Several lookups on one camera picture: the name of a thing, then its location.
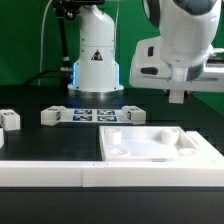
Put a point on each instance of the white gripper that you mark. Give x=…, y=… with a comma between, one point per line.
x=149, y=70

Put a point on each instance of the white square tabletop part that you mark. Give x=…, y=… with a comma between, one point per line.
x=151, y=143

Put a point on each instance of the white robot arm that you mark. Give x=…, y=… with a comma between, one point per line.
x=180, y=59

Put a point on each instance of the marker sheet on table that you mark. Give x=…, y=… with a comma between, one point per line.
x=92, y=116

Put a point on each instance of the white part at left edge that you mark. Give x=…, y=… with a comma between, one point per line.
x=1, y=137

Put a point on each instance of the white fence right wall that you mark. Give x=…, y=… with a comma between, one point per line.
x=203, y=150

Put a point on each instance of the white fence wall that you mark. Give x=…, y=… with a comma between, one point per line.
x=203, y=150
x=110, y=174

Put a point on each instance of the white fence front wall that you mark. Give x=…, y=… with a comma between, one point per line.
x=110, y=174

